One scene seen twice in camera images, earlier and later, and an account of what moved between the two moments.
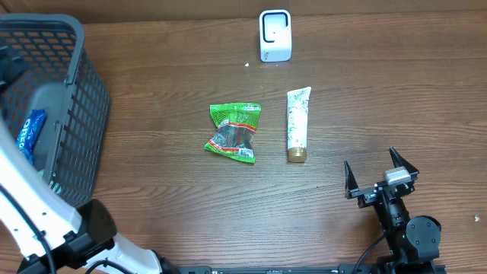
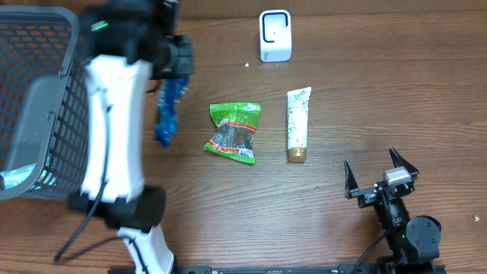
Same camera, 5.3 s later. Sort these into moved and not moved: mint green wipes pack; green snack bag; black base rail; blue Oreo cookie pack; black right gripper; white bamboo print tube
Moved: mint green wipes pack; blue Oreo cookie pack
Not moved: black base rail; green snack bag; black right gripper; white bamboo print tube
